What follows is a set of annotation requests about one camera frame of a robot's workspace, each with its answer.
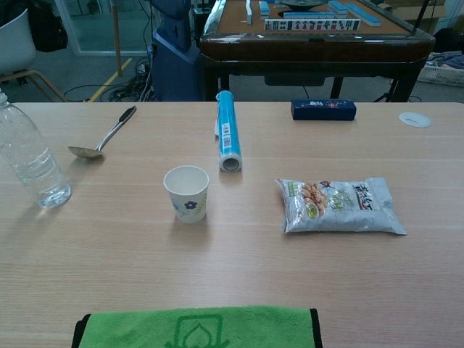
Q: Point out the clear plastic water bottle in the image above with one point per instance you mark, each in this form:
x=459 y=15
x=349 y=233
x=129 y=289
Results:
x=32 y=163

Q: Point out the flower print paper cup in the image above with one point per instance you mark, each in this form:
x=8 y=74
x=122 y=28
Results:
x=188 y=208

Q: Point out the blue plastic wrap roll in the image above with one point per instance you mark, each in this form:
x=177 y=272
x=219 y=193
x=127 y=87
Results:
x=228 y=130

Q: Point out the dark blue rectangular box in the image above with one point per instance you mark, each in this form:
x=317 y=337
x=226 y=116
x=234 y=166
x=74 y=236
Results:
x=322 y=110

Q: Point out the silver peanut snack bag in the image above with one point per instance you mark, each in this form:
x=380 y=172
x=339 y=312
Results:
x=340 y=208

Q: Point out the blue machine base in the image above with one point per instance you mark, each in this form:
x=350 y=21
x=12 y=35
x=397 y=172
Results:
x=174 y=72

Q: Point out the dark wooden mahjong table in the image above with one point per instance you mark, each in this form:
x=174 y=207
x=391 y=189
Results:
x=315 y=49

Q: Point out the blue mahjong tile row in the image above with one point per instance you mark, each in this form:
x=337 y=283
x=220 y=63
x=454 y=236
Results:
x=264 y=9
x=310 y=15
x=357 y=12
x=249 y=11

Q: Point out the face-up mahjong tile row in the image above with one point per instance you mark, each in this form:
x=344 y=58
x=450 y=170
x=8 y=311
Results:
x=311 y=25

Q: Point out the green microfiber cloth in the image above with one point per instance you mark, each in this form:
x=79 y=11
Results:
x=145 y=326

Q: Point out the wooden pole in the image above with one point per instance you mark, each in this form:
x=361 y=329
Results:
x=117 y=36

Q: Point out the round white grommet cover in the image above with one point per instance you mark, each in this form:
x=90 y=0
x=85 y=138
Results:
x=415 y=119

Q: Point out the white plastic basket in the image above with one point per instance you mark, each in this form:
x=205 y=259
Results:
x=442 y=77

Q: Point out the black bag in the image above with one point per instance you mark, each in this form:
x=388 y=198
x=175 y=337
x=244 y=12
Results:
x=47 y=29

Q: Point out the white chair wooden legs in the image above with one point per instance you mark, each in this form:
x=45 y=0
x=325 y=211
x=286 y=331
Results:
x=14 y=47

